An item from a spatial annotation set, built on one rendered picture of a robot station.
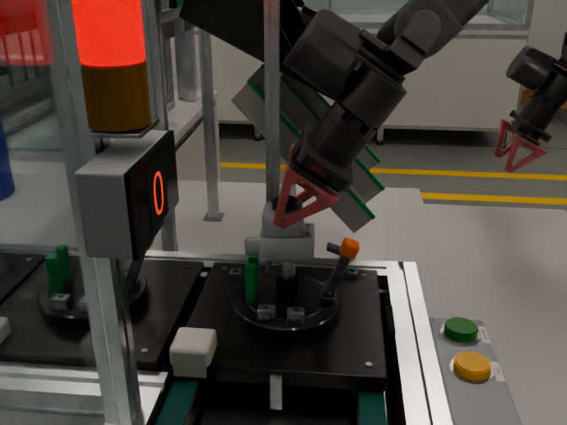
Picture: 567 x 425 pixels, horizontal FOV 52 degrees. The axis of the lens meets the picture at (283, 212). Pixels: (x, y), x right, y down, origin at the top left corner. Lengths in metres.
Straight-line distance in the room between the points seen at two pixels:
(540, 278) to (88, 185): 0.87
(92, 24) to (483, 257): 0.90
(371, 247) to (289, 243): 0.50
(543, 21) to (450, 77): 4.98
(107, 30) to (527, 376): 0.69
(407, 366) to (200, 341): 0.24
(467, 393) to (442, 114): 4.20
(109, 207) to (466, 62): 4.39
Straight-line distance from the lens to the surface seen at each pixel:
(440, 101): 4.78
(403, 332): 0.75
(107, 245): 0.47
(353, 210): 0.91
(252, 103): 0.90
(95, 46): 0.46
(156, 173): 0.50
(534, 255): 1.23
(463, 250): 1.20
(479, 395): 0.68
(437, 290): 1.05
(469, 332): 0.75
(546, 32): 9.65
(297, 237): 0.69
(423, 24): 0.63
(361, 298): 0.79
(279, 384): 0.66
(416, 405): 0.65
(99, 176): 0.45
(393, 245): 1.19
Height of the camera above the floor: 1.38
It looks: 23 degrees down
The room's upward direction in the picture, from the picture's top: straight up
